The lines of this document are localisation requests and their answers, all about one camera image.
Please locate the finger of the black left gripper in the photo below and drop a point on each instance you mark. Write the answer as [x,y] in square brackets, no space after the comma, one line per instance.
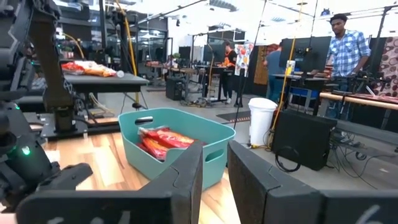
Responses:
[68,177]

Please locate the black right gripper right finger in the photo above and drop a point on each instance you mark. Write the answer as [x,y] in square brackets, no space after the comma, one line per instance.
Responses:
[264,199]

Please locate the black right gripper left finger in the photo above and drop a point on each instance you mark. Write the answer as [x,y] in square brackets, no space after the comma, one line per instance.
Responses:
[174,199]

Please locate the red popcorn bag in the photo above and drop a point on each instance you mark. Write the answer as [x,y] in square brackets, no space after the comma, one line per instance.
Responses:
[171,137]
[155,151]

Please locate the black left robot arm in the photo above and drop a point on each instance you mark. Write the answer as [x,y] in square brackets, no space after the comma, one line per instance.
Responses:
[49,62]

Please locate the teal plastic basket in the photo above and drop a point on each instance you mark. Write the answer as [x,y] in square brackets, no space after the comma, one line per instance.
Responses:
[192,130]

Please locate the black computer case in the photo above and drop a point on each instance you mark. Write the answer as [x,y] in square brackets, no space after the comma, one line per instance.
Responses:
[304,140]

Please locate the white trash bin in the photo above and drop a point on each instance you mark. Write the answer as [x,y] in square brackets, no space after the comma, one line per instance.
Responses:
[261,124]

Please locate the black floor mat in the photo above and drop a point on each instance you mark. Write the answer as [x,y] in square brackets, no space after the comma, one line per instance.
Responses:
[231,115]

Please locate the orange snack bag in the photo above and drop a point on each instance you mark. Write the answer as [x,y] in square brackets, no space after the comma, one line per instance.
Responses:
[99,72]

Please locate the red snack bag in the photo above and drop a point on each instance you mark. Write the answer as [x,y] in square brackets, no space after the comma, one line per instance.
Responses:
[72,68]

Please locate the small black floor box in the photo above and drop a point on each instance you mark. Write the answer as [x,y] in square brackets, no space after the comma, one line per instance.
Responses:
[174,88]

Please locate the clear white snack bag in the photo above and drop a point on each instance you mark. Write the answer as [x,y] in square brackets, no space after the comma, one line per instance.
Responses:
[90,64]

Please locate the small white ball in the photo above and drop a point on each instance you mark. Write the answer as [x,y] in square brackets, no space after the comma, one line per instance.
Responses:
[120,74]

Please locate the brown patterned panel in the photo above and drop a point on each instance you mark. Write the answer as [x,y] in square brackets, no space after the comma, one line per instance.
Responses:
[260,68]

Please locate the person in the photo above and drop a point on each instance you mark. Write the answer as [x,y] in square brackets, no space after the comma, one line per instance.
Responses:
[170,62]
[273,68]
[230,59]
[346,53]

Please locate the black standing desk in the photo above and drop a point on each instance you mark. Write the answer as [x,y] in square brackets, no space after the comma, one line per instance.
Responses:
[199,70]

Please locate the white bottle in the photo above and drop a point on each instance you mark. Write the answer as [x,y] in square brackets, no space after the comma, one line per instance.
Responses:
[290,67]

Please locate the wooden-edged table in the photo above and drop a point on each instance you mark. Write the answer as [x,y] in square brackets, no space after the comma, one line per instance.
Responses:
[357,100]

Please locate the colourful patterned cloth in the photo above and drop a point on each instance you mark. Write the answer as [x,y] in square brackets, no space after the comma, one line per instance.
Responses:
[243,59]

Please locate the black monitor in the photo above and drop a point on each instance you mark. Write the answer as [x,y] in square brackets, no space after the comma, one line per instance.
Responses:
[311,56]
[213,53]
[184,53]

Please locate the dark red patterned curtain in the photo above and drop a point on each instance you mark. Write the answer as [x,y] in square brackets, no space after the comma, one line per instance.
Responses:
[388,62]

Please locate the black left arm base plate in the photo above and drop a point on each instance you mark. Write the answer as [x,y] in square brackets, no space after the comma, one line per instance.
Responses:
[48,126]

